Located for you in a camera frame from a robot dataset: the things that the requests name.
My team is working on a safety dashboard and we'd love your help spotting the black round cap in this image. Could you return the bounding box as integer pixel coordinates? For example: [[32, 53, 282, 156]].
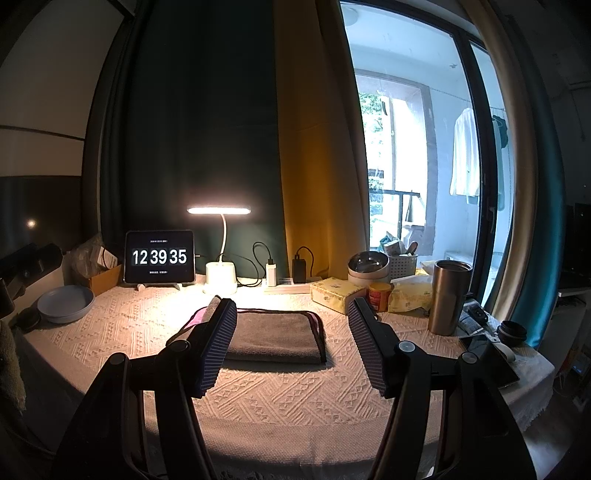
[[498, 320, 528, 345]]

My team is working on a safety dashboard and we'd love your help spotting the steel bowl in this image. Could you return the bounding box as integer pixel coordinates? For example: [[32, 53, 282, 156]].
[[347, 251, 391, 285]]

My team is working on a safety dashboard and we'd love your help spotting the grey towel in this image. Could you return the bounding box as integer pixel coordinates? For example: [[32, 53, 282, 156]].
[[167, 308, 328, 365]]

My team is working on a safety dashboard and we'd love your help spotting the dark hanging garment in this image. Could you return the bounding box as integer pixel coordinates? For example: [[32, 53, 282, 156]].
[[491, 115, 509, 149]]

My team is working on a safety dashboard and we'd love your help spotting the black device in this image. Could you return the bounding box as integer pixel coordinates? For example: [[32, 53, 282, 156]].
[[0, 244, 64, 298]]

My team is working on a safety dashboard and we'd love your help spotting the yellow plastic bag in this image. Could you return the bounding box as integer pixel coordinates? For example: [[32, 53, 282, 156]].
[[388, 276, 435, 314]]

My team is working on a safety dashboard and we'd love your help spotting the red can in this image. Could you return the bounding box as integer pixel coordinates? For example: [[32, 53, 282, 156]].
[[368, 282, 393, 314]]

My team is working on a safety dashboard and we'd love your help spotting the yellow curtain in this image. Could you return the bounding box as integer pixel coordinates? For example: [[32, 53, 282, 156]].
[[271, 0, 371, 283]]

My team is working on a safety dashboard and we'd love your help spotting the blue plate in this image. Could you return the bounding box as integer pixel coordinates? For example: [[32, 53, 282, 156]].
[[37, 285, 96, 324]]

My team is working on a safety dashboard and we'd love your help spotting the steel tumbler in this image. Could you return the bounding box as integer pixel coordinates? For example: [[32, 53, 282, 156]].
[[427, 259, 474, 337]]

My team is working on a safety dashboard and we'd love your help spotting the dark green curtain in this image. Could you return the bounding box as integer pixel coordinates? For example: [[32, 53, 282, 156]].
[[99, 0, 288, 278]]

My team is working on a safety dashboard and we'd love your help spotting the white desk lamp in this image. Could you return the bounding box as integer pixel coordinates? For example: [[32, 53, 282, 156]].
[[187, 205, 253, 296]]

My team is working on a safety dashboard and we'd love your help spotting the tablet with clock display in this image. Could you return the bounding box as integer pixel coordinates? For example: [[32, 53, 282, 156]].
[[124, 230, 197, 285]]

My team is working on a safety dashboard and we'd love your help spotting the white hanging shirt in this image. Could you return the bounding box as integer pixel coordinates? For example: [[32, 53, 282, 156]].
[[450, 108, 481, 205]]

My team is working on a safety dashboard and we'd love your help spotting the white power strip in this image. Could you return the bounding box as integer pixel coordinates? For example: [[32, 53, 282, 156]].
[[263, 277, 311, 294]]

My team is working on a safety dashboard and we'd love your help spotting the teal curtain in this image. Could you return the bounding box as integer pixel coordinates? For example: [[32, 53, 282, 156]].
[[480, 0, 568, 350]]

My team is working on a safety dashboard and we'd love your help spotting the yellow tissue pack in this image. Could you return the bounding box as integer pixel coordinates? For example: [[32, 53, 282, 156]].
[[309, 277, 368, 316]]

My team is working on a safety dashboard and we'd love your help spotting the olive fuzzy cloth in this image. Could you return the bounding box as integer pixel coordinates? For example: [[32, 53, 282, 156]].
[[0, 320, 27, 412]]

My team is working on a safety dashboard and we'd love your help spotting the white textured tablecloth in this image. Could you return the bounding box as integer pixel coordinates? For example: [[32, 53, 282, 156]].
[[22, 276, 556, 480]]

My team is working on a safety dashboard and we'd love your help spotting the black smartphone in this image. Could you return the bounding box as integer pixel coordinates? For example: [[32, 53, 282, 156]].
[[459, 334, 520, 389]]

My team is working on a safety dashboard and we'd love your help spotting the dark round lid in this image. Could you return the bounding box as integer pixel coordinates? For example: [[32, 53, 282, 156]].
[[16, 308, 44, 331]]

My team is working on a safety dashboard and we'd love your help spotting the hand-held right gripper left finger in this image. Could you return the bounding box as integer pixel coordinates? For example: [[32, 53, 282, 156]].
[[51, 296, 238, 480]]

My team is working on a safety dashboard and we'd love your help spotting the cardboard box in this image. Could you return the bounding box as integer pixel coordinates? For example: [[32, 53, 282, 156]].
[[88, 264, 124, 296]]

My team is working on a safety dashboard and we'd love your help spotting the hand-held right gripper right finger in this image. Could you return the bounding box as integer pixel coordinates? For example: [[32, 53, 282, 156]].
[[346, 297, 537, 480]]

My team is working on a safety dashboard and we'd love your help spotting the white slotted basket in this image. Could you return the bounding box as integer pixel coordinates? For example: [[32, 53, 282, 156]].
[[385, 251, 419, 282]]

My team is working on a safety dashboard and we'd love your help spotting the small black remote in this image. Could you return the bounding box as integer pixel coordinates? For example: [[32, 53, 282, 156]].
[[462, 305, 491, 331]]

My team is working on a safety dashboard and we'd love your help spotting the clear plastic bag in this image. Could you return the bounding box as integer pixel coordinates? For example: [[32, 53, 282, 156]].
[[68, 233, 117, 278]]

